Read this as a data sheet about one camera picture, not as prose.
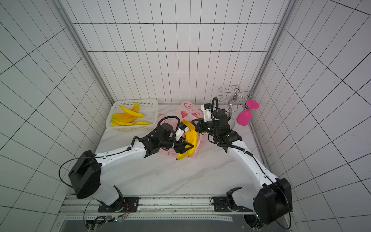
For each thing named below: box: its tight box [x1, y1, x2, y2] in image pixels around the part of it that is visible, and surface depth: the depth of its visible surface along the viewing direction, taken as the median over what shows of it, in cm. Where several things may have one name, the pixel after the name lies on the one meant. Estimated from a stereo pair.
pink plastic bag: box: [159, 147, 180, 156], surface depth 73 cm
